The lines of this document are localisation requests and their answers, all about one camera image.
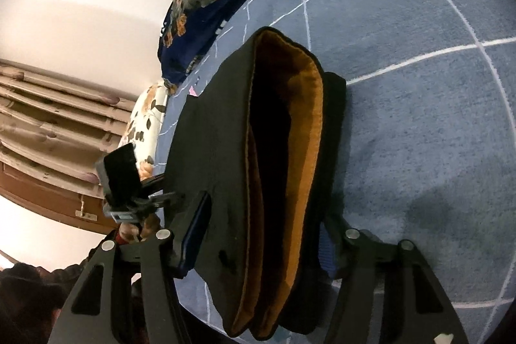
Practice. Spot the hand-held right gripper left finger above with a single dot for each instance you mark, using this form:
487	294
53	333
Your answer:
189	243

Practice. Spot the white floral pillow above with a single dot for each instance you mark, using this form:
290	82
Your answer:
147	126

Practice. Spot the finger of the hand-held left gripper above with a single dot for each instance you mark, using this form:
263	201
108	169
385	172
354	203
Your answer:
165	197
154	180

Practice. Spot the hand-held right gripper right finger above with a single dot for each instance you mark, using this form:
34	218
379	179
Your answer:
327	253

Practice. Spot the black pants with orange lining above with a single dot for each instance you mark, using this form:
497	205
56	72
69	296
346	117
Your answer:
217	150

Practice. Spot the blue blanket with white lines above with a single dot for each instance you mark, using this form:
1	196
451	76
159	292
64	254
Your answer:
403	146

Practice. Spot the brown wooden furniture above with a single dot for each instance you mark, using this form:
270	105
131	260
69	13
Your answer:
40	195

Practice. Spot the person's left hand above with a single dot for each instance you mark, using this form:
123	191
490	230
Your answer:
149	225

